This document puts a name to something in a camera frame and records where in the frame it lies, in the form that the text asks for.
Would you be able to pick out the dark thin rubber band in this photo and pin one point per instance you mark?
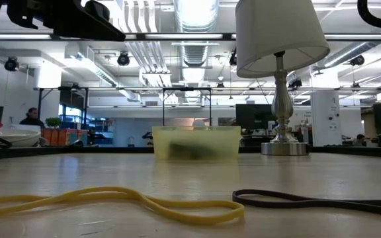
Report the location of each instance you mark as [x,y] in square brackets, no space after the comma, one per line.
[235,197]

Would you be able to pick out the orange teal cardboard boxes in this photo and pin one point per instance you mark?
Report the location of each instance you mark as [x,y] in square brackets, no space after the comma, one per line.
[61,136]

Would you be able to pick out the black ceiling spotlight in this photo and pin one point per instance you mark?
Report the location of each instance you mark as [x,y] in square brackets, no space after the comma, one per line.
[11,63]
[233,59]
[123,59]
[357,60]

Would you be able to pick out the yellow plastic bin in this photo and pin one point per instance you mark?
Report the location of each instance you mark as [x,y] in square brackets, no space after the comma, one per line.
[177,139]

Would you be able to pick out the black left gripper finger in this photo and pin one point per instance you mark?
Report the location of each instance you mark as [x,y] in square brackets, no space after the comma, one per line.
[84,23]

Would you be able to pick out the white shade silver lamp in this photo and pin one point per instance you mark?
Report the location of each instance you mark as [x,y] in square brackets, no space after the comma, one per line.
[276,33]

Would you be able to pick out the white ceramic bowl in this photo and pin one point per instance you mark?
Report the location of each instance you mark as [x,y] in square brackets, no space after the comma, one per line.
[18,137]

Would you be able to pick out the person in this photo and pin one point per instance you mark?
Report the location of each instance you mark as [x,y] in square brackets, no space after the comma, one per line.
[31,119]
[359,140]

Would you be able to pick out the pale yellow thin rubber band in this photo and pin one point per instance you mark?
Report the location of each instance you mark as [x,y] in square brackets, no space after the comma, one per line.
[197,219]

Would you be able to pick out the small background potted plant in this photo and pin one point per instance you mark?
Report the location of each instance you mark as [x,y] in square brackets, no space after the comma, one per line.
[53,121]

